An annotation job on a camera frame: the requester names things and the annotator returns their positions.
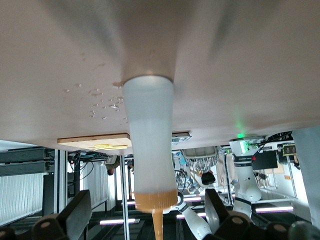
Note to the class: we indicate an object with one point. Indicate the person in striped shirt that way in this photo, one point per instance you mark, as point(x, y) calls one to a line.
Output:
point(201, 162)

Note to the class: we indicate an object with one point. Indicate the black monitor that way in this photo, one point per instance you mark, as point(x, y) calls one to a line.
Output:
point(265, 160)

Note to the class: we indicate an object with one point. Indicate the wooden cutting board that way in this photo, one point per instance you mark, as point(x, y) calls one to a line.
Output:
point(82, 143)

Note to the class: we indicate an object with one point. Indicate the lemon slice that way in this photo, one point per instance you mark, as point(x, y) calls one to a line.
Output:
point(103, 145)

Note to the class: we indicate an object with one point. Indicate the translucent sauce bottle orange cap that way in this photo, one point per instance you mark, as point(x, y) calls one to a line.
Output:
point(150, 150)

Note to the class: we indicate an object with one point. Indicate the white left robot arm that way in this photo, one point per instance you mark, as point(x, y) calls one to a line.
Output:
point(246, 175)

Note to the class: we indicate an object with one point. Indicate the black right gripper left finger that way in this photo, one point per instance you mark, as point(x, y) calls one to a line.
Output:
point(77, 212)

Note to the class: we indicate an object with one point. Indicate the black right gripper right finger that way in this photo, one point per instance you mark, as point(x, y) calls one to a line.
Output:
point(217, 215)

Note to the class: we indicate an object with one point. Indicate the yellow plastic knife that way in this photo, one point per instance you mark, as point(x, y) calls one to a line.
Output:
point(120, 147)

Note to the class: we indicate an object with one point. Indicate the silver digital kitchen scale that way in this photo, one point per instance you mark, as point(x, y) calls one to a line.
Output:
point(182, 138)

